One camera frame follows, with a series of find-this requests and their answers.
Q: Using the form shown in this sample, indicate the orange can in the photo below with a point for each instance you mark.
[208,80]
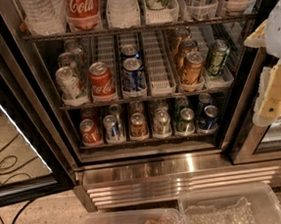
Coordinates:
[138,126]
[136,107]

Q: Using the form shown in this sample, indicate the middle gold can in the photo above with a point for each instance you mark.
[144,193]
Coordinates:
[186,46]

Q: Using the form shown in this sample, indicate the stainless steel glass-door fridge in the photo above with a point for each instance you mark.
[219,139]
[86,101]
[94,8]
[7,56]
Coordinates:
[151,168]

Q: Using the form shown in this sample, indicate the front white sprite can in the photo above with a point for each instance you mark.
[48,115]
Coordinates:
[69,83]

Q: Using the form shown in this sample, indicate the rear can left row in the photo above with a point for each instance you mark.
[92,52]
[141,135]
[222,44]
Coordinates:
[74,46]

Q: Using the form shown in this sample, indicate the front gold can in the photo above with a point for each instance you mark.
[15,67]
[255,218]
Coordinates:
[192,68]

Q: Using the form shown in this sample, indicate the gold can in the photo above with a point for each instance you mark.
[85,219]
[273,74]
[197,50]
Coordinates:
[192,68]
[186,46]
[177,36]

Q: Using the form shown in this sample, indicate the coca-cola bottle top shelf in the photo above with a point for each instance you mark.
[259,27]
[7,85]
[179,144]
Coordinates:
[82,14]

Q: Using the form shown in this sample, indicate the clear water bottle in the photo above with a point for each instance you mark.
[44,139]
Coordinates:
[123,13]
[45,17]

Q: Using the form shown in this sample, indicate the rear green can bottom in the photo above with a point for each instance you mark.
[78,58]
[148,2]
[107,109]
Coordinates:
[180,103]

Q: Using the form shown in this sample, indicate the front green can bottom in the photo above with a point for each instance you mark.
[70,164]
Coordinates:
[185,123]

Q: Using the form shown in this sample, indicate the green can middle shelf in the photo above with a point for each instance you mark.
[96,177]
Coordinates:
[218,53]

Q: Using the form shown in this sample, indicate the empty white shelf tray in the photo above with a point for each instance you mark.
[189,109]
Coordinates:
[160,76]

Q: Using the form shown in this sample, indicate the front orange can bottom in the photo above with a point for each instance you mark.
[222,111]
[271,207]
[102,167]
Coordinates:
[138,126]

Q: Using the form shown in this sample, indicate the front silver blue can bottom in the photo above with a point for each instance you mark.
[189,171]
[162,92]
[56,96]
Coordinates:
[111,126]

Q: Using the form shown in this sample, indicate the rear blue can bottom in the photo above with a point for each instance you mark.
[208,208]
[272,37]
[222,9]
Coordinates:
[204,101]

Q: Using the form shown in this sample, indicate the middle white can left row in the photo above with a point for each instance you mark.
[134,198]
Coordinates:
[67,59]

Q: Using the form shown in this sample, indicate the blue pepsi can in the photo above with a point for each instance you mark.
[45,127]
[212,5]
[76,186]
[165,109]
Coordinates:
[133,75]
[130,51]

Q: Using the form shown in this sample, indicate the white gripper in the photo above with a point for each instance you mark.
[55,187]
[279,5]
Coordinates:
[279,33]

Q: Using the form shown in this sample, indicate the rear gold can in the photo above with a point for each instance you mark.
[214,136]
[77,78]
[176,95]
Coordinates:
[177,36]

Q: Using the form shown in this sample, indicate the right fridge glass door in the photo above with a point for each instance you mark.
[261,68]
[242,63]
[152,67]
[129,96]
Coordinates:
[252,142]

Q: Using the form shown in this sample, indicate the rear orange can bottom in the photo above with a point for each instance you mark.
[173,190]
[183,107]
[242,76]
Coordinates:
[136,107]

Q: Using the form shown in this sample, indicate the rear red can bottom shelf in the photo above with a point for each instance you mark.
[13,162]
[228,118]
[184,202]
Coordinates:
[87,113]

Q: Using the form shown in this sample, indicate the front red can bottom shelf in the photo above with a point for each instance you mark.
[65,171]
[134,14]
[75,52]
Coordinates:
[89,132]

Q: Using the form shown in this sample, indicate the clear bin with bubble wrap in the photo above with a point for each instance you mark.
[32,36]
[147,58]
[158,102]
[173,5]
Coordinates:
[249,203]

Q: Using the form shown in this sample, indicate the open fridge door left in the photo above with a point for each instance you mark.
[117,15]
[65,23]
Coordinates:
[30,162]

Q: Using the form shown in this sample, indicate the clear water bottle centre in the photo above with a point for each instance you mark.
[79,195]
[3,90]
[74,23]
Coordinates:
[123,13]

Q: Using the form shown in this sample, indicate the green can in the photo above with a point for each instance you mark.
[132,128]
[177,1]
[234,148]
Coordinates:
[180,103]
[185,123]

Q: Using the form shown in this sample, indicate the rear white can bottom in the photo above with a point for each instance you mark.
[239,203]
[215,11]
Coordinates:
[160,105]

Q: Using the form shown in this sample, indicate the clear water bottle left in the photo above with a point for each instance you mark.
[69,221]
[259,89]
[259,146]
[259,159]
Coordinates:
[45,17]

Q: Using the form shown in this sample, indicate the front white red can bottom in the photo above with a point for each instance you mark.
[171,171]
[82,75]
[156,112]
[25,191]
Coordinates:
[162,124]

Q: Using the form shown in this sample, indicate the red coca-cola can middle shelf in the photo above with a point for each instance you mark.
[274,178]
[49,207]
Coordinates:
[102,80]

